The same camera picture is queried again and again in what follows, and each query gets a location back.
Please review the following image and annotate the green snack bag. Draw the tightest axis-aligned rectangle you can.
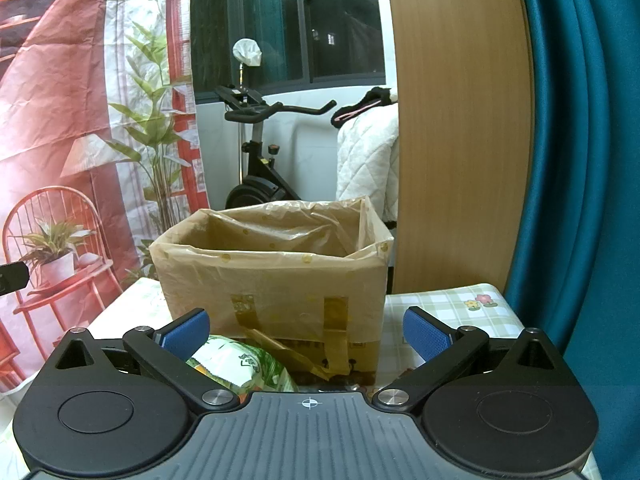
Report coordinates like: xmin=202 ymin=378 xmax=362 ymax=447
xmin=187 ymin=335 xmax=301 ymax=396

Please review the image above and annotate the white quilted blanket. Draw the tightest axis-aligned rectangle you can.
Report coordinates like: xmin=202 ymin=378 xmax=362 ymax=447
xmin=336 ymin=102 xmax=401 ymax=223

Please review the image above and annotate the brown cardboard box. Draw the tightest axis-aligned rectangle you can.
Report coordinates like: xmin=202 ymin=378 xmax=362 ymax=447
xmin=150 ymin=195 xmax=394 ymax=387

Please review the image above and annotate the black garment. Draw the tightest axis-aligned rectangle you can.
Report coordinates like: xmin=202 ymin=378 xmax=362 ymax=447
xmin=330 ymin=87 xmax=399 ymax=128

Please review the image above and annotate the dark window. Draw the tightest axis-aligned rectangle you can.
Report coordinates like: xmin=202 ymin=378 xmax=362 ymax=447
xmin=192 ymin=0 xmax=387 ymax=103

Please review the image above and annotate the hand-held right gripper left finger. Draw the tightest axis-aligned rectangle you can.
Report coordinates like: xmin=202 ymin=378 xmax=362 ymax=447
xmin=45 ymin=308 xmax=242 ymax=415

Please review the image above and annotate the wooden panel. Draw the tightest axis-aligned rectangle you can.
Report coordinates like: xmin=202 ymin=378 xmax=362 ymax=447
xmin=382 ymin=0 xmax=536 ymax=296

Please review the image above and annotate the white plastic bag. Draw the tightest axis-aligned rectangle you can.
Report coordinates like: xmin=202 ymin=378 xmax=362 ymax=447
xmin=232 ymin=37 xmax=263 ymax=68

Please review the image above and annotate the black exercise bike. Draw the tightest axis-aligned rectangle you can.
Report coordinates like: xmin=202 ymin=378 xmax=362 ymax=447
xmin=215 ymin=85 xmax=337 ymax=211

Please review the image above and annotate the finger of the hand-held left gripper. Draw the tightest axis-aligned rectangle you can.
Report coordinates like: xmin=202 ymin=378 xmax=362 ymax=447
xmin=0 ymin=261 xmax=30 ymax=297

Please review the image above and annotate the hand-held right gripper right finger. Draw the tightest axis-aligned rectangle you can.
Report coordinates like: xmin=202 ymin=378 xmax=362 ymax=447
xmin=371 ymin=306 xmax=567 ymax=416

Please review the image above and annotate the teal curtain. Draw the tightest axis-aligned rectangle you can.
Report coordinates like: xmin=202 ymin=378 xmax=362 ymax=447
xmin=502 ymin=0 xmax=640 ymax=480

